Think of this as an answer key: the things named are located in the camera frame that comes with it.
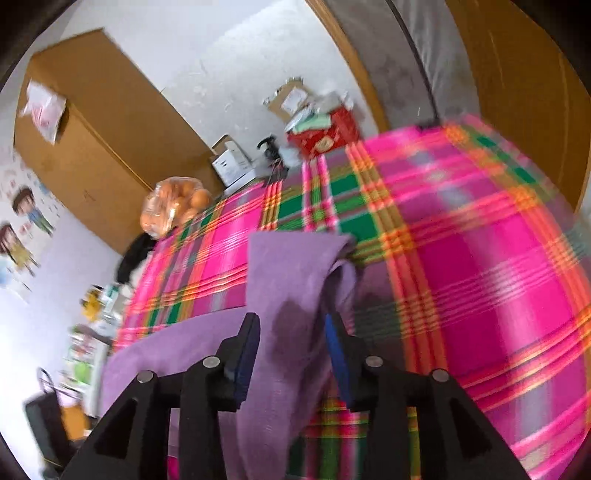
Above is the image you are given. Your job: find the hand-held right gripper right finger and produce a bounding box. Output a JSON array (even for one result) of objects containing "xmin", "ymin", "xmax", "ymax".
[{"xmin": 323, "ymin": 314, "xmax": 532, "ymax": 480}]

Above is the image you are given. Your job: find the bag of oranges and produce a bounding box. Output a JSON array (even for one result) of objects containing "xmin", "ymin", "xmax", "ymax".
[{"xmin": 141, "ymin": 176, "xmax": 214, "ymax": 239}]

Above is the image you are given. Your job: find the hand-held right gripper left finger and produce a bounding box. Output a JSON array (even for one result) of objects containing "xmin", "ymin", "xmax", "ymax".
[{"xmin": 60, "ymin": 312, "xmax": 262, "ymax": 480}]

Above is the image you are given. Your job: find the white cardboard box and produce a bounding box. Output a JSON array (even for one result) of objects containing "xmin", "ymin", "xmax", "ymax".
[{"xmin": 211, "ymin": 135, "xmax": 257, "ymax": 188}]

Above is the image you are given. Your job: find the wooden door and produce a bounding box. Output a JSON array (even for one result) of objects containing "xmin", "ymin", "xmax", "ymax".
[{"xmin": 445, "ymin": 0, "xmax": 591, "ymax": 213}]

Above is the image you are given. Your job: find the clear plastic door curtain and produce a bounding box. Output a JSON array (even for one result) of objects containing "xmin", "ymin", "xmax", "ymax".
[{"xmin": 323, "ymin": 0, "xmax": 481, "ymax": 130}]

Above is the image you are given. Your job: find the yellow packet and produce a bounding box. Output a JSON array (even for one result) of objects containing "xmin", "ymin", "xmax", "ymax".
[{"xmin": 81, "ymin": 286, "xmax": 105, "ymax": 321}]

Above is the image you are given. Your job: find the purple fleece garment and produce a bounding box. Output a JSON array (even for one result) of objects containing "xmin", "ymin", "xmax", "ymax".
[{"xmin": 99, "ymin": 232, "xmax": 358, "ymax": 480}]

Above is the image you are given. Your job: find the pink green plaid blanket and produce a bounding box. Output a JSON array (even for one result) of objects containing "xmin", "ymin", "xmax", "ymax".
[{"xmin": 113, "ymin": 115, "xmax": 591, "ymax": 480}]

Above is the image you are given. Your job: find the brown labelled cardboard box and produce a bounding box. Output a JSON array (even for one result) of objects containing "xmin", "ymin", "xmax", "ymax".
[{"xmin": 264, "ymin": 78, "xmax": 308, "ymax": 121}]

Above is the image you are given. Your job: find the pile of plastic mailer bags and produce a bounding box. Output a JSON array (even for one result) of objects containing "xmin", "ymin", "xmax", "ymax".
[{"xmin": 284, "ymin": 90, "xmax": 356, "ymax": 134}]

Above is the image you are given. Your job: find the white pink plastic bag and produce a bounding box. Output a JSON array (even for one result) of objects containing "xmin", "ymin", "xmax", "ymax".
[{"xmin": 21, "ymin": 79, "xmax": 68, "ymax": 146}]

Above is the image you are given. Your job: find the wooden door frame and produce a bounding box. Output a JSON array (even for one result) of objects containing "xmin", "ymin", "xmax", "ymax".
[{"xmin": 305, "ymin": 0, "xmax": 391, "ymax": 134}]

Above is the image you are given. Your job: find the black plastic handle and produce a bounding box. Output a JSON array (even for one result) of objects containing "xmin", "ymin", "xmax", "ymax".
[{"xmin": 257, "ymin": 135, "xmax": 282, "ymax": 160}]

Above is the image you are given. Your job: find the wooden wardrobe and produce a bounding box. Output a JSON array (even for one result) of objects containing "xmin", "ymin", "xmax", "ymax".
[{"xmin": 14, "ymin": 28, "xmax": 222, "ymax": 257}]

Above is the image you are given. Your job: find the cartoon wall sticker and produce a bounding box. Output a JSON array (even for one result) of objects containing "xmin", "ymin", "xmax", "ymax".
[{"xmin": 0, "ymin": 148, "xmax": 61, "ymax": 301}]

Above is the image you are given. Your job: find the green white box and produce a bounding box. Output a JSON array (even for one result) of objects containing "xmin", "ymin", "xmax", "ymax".
[{"xmin": 102, "ymin": 284, "xmax": 130, "ymax": 315}]

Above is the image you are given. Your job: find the red gift box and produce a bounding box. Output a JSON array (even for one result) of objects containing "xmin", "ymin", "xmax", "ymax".
[{"xmin": 287, "ymin": 108, "xmax": 362, "ymax": 160}]

